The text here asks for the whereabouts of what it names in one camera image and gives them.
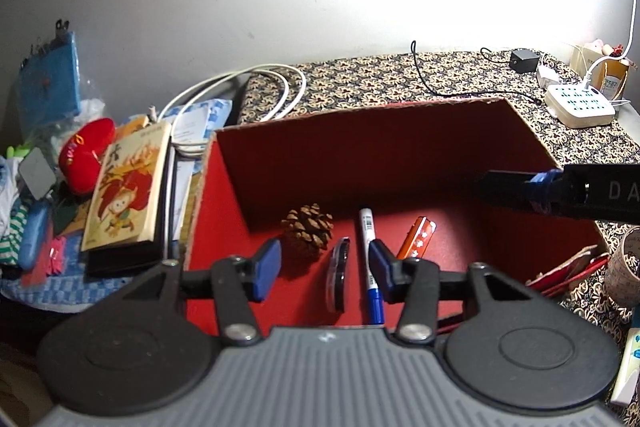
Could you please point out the white power strip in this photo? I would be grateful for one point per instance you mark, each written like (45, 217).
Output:
(580, 107)

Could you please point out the cartoon cover book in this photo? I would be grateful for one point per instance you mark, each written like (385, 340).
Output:
(130, 187)

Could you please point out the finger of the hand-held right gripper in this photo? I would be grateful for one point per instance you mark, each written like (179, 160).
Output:
(515, 189)

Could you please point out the blue white marker pen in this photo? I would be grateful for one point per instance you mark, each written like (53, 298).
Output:
(366, 227)

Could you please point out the white charger plug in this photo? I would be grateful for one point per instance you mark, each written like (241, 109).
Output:
(547, 77)

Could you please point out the blue glasses case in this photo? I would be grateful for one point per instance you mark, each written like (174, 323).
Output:
(35, 232)

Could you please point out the green white striped cloth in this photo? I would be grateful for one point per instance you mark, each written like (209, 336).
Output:
(12, 232)

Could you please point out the brown pine cone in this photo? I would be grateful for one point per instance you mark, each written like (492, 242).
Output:
(307, 229)

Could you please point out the blue plastic packet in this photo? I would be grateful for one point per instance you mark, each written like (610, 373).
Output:
(50, 82)

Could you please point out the grey square tag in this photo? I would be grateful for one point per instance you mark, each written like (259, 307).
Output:
(36, 172)

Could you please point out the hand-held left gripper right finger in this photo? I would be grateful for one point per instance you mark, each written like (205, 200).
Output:
(380, 268)

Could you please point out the red plush toy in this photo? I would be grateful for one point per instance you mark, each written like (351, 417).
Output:
(85, 147)

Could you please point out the white crumpled clothes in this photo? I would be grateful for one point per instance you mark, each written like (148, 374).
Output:
(7, 187)

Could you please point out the black power adapter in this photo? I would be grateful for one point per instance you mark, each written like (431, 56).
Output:
(523, 59)

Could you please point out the small black round case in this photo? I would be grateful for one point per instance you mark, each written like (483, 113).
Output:
(340, 277)

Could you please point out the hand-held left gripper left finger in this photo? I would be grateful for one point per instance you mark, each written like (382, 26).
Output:
(265, 268)

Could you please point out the pink plastic item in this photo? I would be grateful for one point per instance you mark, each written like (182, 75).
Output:
(57, 257)

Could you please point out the white blue printed papers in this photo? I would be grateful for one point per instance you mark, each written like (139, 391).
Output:
(195, 122)

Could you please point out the orange patterned case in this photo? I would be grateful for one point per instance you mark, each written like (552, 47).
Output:
(417, 237)

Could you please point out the red cardboard box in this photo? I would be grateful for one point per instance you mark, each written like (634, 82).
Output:
(400, 157)

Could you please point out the gold paper gift bag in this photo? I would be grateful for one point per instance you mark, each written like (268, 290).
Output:
(612, 82)

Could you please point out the blue knitted cloth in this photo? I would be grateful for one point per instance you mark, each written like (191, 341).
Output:
(50, 294)

